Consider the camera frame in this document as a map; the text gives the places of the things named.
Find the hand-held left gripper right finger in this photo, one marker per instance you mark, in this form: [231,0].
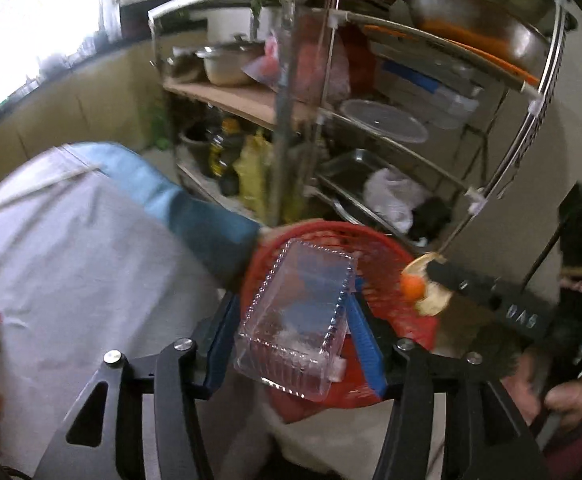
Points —
[366,350]

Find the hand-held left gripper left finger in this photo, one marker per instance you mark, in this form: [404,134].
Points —
[221,345]

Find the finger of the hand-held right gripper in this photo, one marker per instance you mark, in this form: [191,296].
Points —
[471,290]

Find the red plastic basket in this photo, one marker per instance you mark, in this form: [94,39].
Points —
[391,280]

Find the clear plastic container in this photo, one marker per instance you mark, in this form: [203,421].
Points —
[296,320]

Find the person's right hand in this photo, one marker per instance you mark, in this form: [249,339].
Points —
[568,400]

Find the black cloth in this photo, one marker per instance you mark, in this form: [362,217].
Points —
[431,219]

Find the white plastic bag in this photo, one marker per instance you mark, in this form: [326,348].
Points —
[391,199]

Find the blue table cover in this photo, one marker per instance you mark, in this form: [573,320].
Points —
[191,210]

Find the grey tablecloth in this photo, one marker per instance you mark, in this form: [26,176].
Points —
[71,285]

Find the metal tray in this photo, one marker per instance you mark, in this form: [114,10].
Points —
[341,175]

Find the yellow plastic bag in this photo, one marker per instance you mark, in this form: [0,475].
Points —
[256,172]

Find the cooking oil bottle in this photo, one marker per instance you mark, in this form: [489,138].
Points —
[221,156]

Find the round clear plastic lid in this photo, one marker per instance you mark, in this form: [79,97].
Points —
[383,121]

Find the dark bucket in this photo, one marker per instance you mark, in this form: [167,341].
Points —
[193,146]

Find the clear plastic storage boxes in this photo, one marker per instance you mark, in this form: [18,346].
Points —
[421,91]

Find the green plastic bottle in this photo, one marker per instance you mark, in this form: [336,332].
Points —
[158,126]

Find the large metal basin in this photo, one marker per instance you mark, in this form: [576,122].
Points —
[476,25]

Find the wooden shelf board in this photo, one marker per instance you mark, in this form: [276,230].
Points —
[236,101]

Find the metal storage rack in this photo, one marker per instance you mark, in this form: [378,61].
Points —
[421,27]

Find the red and pink plastic bags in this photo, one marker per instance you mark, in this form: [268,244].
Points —
[316,65]

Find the dark metal pot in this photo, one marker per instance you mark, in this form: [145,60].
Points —
[183,69]

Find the steel pot with lid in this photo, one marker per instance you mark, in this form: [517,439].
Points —
[226,64]

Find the yellow base cabinets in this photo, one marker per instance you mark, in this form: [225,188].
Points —
[46,110]

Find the white pot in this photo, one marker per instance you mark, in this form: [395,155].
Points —
[233,22]

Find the dark microwave oven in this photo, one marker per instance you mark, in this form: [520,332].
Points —
[141,16]

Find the window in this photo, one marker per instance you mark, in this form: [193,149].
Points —
[26,35]

